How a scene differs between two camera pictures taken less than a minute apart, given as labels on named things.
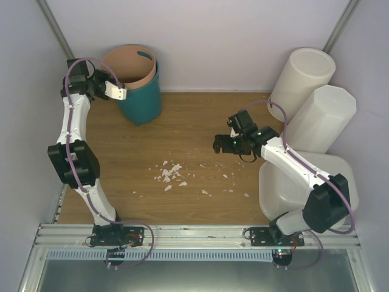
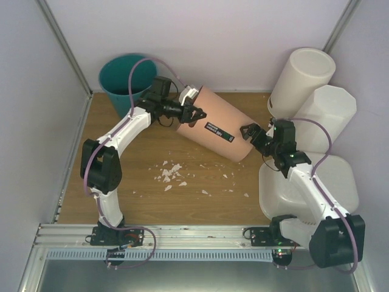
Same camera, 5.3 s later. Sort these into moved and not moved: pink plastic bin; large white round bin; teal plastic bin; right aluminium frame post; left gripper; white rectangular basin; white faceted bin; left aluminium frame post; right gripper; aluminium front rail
Moved: left gripper; right gripper; teal plastic bin; pink plastic bin
Not moved: left aluminium frame post; right aluminium frame post; aluminium front rail; white rectangular basin; large white round bin; white faceted bin
